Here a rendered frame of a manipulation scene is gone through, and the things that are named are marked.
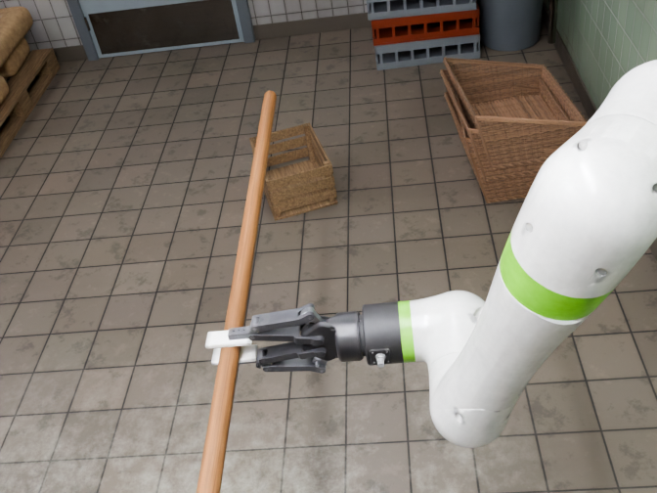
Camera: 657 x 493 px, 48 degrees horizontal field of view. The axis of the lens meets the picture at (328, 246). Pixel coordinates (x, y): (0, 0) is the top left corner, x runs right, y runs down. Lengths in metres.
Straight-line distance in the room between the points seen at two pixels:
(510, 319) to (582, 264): 0.13
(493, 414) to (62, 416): 2.10
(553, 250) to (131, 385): 2.29
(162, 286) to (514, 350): 2.47
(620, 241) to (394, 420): 1.89
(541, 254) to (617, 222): 0.08
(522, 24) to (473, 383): 3.70
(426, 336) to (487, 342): 0.22
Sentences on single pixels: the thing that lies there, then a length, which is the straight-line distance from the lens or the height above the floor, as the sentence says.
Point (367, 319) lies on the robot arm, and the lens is 1.09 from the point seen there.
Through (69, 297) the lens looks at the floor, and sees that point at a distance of 3.33.
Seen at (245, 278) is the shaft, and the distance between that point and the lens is 1.26.
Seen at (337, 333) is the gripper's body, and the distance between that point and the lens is 1.10.
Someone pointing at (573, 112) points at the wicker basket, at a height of 0.31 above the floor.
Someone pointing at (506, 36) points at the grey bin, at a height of 0.10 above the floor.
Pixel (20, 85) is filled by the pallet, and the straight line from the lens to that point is 4.97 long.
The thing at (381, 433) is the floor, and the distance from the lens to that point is 2.49.
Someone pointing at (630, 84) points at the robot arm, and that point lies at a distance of 0.83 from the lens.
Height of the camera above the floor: 2.02
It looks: 39 degrees down
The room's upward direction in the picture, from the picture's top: 10 degrees counter-clockwise
